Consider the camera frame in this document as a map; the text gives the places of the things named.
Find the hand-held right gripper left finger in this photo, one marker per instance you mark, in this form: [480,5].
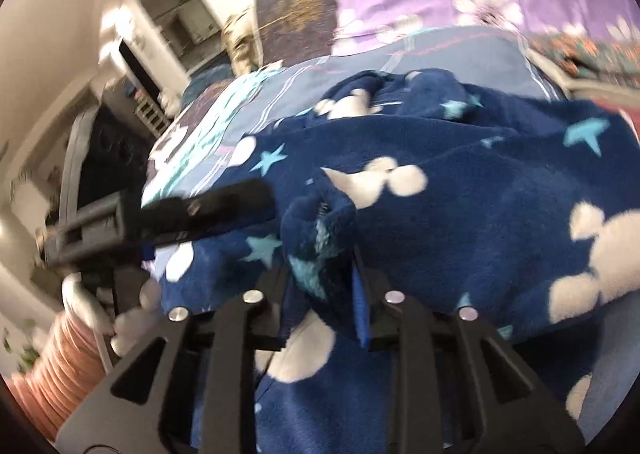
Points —
[235,334]

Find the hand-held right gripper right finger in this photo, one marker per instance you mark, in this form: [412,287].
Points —
[361,304]

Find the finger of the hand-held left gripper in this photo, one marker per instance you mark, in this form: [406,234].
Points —
[210,209]

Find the navy fleece garment white prints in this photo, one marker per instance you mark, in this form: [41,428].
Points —
[450,214]

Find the person's left hand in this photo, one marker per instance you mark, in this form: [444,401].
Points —
[131,331]

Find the dark furniture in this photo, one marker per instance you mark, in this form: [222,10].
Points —
[107,153]

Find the blue plaid bedsheet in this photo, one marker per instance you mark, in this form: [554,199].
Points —
[300,93]

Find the dark pillow gold tree print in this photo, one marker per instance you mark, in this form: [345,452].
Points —
[295,18]

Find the folded grey-green cloth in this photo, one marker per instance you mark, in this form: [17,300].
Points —
[600,86]

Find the folded pink cloth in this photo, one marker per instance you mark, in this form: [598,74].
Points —
[631,116]

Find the folded floral cloth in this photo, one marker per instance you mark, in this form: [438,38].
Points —
[575,51]

